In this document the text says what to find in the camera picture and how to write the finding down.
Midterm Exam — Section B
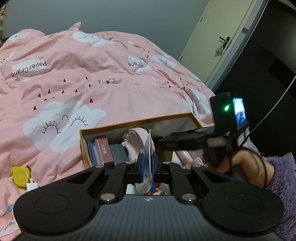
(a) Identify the cream door with handle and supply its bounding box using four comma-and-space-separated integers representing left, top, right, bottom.
179, 1, 264, 88

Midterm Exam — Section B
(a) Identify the white blue cream tube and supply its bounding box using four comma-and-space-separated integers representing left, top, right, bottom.
135, 130, 155, 195

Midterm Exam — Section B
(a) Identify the yellow tape measure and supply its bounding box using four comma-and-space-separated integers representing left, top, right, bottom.
12, 166, 31, 189

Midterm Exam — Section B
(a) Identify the pink cylinder bottle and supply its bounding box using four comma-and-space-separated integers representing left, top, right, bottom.
175, 150, 208, 169

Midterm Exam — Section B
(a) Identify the person's right hand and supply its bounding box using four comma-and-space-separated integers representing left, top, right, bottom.
202, 149, 275, 188

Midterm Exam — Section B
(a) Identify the white charger plug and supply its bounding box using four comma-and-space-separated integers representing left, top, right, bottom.
26, 178, 39, 191

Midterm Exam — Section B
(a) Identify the white plush toy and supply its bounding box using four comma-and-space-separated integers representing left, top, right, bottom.
121, 127, 149, 162

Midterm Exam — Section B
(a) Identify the purple fuzzy sleeve forearm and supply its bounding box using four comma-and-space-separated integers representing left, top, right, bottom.
267, 157, 295, 240

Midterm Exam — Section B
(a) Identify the colourful duck keychain toy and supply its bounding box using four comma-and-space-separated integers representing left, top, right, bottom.
149, 183, 170, 195

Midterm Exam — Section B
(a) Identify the orange cardboard box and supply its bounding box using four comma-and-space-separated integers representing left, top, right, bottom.
79, 112, 202, 168

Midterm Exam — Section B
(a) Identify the pink cloud print duvet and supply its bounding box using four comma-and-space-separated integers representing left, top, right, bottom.
1, 23, 213, 240

